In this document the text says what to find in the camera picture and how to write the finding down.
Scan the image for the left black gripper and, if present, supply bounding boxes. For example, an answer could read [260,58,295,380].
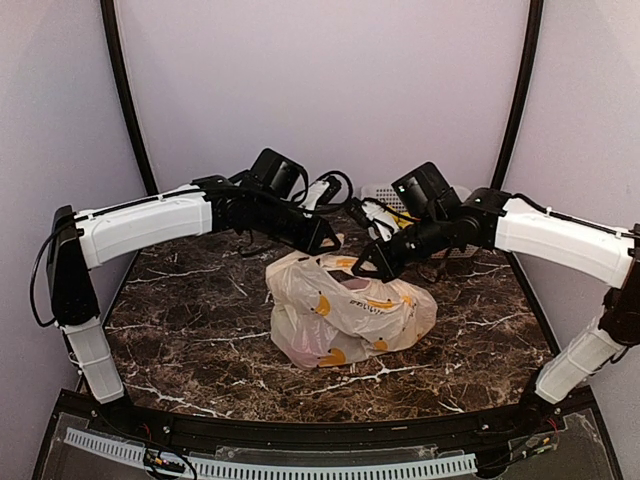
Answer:
[254,194,343,256]

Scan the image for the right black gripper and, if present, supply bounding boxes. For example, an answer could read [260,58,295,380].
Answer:
[351,209,450,282]

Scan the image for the banana print plastic bag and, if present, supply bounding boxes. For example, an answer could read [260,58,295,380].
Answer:
[265,252,438,370]

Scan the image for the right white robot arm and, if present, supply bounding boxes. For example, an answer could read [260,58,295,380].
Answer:
[348,162,639,434]

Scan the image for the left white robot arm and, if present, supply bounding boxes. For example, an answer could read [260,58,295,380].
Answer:
[35,148,352,436]

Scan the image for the white plastic basket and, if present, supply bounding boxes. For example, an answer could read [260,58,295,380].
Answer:
[360,183,479,259]

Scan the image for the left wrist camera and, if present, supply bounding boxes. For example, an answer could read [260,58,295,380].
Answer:
[299,170,354,216]

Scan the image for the white slotted cable duct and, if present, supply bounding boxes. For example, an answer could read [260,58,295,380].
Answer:
[64,427,478,479]

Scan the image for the black front rail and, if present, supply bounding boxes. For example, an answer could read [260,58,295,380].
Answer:
[90,387,595,452]

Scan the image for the right black frame post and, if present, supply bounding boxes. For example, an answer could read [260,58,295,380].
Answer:
[490,0,544,189]

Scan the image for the black frame post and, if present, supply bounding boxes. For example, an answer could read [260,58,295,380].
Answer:
[490,0,544,189]
[100,0,159,195]

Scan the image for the left black frame post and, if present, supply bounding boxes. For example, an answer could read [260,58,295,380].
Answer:
[100,0,159,195]

